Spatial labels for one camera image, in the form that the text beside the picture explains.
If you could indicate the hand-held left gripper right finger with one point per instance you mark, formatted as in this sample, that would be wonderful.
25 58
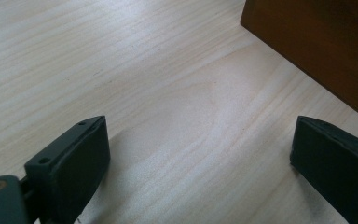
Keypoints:
335 161

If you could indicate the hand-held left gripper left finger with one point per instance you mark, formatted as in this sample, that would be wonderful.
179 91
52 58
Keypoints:
71 168

